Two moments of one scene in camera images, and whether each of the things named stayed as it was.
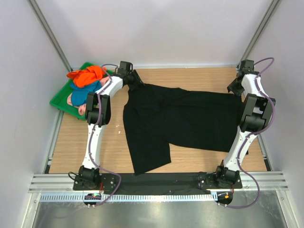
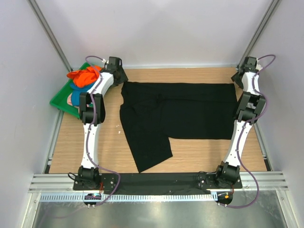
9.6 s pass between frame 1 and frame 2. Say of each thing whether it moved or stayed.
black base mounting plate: stayed
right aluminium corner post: stayed
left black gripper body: moved
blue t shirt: stayed
